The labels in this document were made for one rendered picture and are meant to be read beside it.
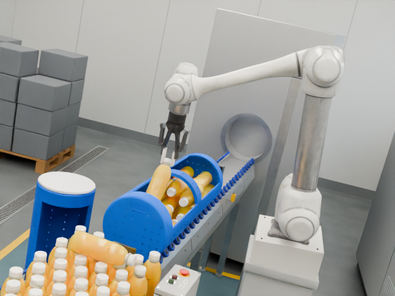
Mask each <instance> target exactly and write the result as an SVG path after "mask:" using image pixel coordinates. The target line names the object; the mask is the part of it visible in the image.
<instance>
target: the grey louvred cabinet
mask: <svg viewBox="0 0 395 296"><path fill-rule="evenodd" d="M356 257H357V261H358V262H357V269H358V272H359V276H360V280H361V284H362V287H363V291H364V294H365V296H395V131H394V135H393V138H392V141H391V144H390V148H389V151H388V154H387V157H386V161H385V163H384V166H383V170H382V173H381V176H380V179H379V183H378V185H377V188H376V192H375V195H374V198H373V201H372V204H371V207H370V211H369V214H368V217H367V220H366V223H365V226H364V230H363V233H362V235H361V239H360V242H359V246H358V248H357V252H356Z"/></svg>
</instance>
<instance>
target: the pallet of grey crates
mask: <svg viewBox="0 0 395 296"><path fill-rule="evenodd" d="M21 44H22V41H21V40H19V39H14V38H9V37H6V36H1V35H0V159H1V158H3V157H5V156H7V155H9V154H13V155H16V156H19V157H24V158H27V159H31V160H35V161H36V167H35V172H36V173H40V174H45V173H47V172H49V171H50V170H52V169H54V168H55V167H57V166H58V165H60V164H62V163H63V162H65V161H67V160H68V159H70V158H71V157H73V156H74V152H75V139H76V132H77V127H78V124H77V122H78V118H79V111H80V106H81V101H82V95H83V87H84V83H85V74H86V67H87V62H88V56H86V55H81V54H78V53H73V52H69V51H64V50H61V49H47V50H41V57H40V62H39V67H38V68H37V64H38V56H39V50H37V49H33V48H28V47H25V46H21Z"/></svg>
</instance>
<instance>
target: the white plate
mask: <svg viewBox="0 0 395 296"><path fill-rule="evenodd" d="M38 183H39V184H40V185H41V186H42V187H44V188H46V189H48V190H50V191H54V192H56V193H61V194H71V195H79V194H87V193H90V192H92V191H94V189H95V184H94V182H93V181H92V180H90V179H89V178H87V177H85V176H81V175H79V174H75V173H68V172H59V171H57V172H49V173H45V174H42V175H41V176H39V178H38Z"/></svg>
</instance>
